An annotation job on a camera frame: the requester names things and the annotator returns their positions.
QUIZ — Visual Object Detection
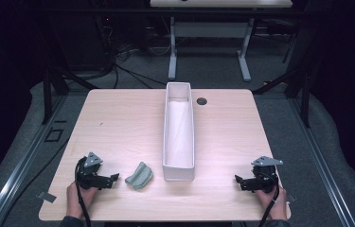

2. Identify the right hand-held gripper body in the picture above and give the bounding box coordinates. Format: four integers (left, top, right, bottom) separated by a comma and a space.
240, 155, 284, 194

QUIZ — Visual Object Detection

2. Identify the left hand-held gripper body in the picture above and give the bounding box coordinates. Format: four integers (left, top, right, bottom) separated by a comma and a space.
75, 151, 114, 191

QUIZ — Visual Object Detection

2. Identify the green cloth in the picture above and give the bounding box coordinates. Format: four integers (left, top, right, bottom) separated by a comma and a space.
124, 161, 154, 192

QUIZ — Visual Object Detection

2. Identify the long white box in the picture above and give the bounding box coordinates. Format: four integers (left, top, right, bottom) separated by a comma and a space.
161, 81, 196, 183

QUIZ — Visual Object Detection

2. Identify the person's left hand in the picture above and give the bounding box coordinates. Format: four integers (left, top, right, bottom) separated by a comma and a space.
65, 182, 99, 220

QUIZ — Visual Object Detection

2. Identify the person's right hand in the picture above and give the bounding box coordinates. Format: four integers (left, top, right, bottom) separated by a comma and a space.
255, 184, 290, 221

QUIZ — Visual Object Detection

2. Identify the grey tape piece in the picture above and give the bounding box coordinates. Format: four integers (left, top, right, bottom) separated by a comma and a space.
36, 190, 58, 203

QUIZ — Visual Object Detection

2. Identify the black metal stand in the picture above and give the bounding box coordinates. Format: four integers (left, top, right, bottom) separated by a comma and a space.
41, 67, 98, 126
252, 56, 315, 129

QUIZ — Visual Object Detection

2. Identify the white desk with metal legs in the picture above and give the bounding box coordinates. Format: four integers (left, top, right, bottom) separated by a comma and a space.
149, 0, 293, 82

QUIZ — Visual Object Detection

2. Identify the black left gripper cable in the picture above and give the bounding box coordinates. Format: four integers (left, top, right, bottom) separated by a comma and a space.
74, 157, 92, 227

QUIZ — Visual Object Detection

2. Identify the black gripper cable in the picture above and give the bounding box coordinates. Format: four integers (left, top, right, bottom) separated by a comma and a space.
257, 171, 281, 227
74, 157, 92, 227

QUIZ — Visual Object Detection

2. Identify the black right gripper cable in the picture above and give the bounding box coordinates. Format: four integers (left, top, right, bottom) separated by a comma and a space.
257, 171, 281, 227

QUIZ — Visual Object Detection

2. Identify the metal floor rail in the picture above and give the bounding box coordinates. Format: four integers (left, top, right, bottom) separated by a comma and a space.
288, 94, 355, 227
0, 94, 69, 227

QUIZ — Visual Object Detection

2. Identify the bundle of black floor cables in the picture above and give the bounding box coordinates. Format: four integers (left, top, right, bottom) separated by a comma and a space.
93, 12, 169, 90

